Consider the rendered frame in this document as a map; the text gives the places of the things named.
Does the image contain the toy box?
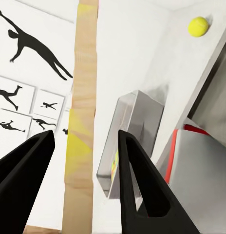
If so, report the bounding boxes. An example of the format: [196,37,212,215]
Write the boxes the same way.
[96,90,164,199]

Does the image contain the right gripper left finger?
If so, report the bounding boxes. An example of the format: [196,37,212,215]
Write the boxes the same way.
[0,130,56,234]

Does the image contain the tennis ball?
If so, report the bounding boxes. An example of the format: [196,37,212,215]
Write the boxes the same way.
[188,17,208,38]

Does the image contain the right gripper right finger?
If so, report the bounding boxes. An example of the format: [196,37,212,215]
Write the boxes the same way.
[118,130,200,234]

